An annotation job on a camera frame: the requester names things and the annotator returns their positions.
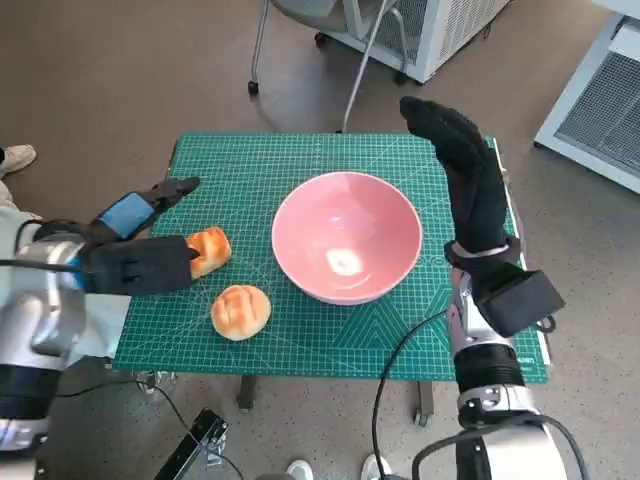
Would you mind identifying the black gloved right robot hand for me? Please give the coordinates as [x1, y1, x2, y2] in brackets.
[399, 96, 511, 256]

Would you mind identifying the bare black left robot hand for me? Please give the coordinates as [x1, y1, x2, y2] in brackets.
[89, 176, 202, 242]

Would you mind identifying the long toy bread roll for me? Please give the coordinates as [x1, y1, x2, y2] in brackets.
[184, 226, 234, 280]

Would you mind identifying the pink bowl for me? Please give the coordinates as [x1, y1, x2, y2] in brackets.
[271, 171, 424, 306]

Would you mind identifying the round toy bread bun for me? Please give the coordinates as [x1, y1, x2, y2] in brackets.
[209, 284, 273, 343]

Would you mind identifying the white unit with grey grille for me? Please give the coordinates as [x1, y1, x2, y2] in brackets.
[533, 9, 640, 194]

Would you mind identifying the white cabinet with vent grille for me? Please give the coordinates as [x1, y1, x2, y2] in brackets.
[314, 0, 511, 85]

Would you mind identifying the black table leg with caster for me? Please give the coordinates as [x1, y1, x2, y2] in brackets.
[413, 382, 435, 427]

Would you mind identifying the green cutting mat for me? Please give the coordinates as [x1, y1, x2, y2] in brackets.
[112, 132, 554, 384]

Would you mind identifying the black metal clamp stand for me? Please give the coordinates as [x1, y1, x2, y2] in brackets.
[152, 407, 231, 480]

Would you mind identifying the grey chair with metal legs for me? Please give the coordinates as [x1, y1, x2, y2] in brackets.
[246, 0, 407, 134]

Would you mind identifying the white shoe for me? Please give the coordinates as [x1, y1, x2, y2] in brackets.
[360, 452, 394, 480]
[287, 458, 316, 480]

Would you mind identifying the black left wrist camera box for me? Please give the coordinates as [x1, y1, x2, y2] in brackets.
[82, 237, 195, 297]

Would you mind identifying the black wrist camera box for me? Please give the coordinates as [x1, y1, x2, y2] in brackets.
[474, 269, 567, 339]
[82, 237, 195, 297]

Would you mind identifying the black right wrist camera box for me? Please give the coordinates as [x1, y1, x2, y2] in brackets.
[474, 269, 567, 339]

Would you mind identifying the black floor cable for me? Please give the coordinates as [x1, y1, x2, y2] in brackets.
[52, 378, 246, 480]

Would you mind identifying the long black robot cable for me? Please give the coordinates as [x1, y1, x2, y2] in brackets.
[372, 309, 451, 480]

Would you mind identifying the black shoulder cable loop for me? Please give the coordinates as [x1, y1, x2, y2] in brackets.
[412, 414, 591, 480]

